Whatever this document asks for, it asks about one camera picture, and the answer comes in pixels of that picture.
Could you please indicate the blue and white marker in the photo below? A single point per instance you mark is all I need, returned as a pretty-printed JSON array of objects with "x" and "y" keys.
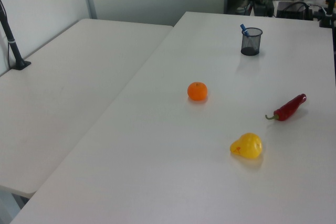
[{"x": 244, "y": 30}]

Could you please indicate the person's sneaker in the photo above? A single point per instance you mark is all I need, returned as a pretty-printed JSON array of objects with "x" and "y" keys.
[{"x": 242, "y": 6}]

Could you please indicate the black equipment base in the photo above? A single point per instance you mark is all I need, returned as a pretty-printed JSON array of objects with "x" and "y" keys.
[{"x": 266, "y": 9}]

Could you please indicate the black electronics box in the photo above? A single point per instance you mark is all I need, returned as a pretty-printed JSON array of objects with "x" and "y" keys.
[{"x": 290, "y": 10}]

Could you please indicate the black mesh pen cup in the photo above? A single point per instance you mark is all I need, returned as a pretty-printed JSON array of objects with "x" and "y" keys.
[{"x": 254, "y": 44}]

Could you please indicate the orange mandarin fruit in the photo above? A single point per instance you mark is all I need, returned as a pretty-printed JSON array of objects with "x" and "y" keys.
[{"x": 197, "y": 91}]

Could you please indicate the red chili pepper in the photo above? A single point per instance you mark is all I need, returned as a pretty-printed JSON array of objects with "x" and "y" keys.
[{"x": 287, "y": 108}]

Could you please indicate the yellow toy pear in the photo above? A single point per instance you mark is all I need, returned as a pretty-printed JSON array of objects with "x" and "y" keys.
[{"x": 248, "y": 146}]

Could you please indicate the black clamp camera stand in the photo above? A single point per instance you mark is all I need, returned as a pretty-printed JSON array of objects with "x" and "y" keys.
[{"x": 328, "y": 11}]

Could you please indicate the black camera stand pole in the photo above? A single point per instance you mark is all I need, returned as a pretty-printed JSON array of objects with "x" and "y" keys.
[{"x": 11, "y": 43}]

